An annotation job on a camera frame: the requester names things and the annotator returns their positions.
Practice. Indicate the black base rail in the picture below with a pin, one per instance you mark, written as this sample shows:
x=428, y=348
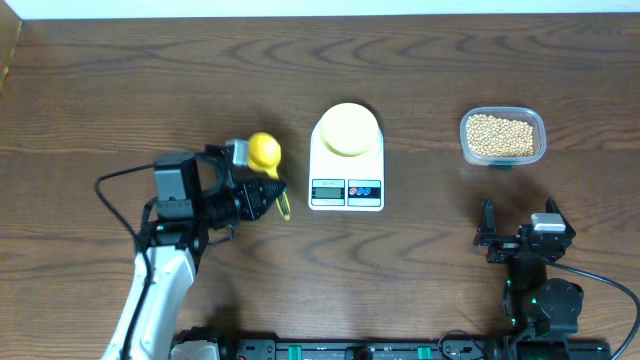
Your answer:
x=350, y=350

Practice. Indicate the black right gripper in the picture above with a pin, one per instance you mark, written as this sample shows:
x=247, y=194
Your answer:
x=504, y=245

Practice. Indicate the yellow plastic bowl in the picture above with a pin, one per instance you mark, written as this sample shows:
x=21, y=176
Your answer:
x=349, y=129

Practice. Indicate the yellow plastic measuring scoop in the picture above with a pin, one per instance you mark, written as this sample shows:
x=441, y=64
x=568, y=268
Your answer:
x=264, y=154

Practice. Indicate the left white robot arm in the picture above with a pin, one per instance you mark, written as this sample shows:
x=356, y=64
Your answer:
x=196, y=193

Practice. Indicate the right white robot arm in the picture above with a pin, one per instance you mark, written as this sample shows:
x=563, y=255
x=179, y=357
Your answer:
x=543, y=311

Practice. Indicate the white digital kitchen scale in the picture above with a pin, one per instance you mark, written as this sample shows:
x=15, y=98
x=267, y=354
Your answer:
x=349, y=184

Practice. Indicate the clear plastic bean container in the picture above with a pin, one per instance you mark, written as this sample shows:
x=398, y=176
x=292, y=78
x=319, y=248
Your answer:
x=513, y=113

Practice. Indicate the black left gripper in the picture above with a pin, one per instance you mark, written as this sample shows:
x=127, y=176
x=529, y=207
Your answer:
x=251, y=205

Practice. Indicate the soybeans in container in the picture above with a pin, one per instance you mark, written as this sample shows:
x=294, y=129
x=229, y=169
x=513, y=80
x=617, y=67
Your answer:
x=491, y=136

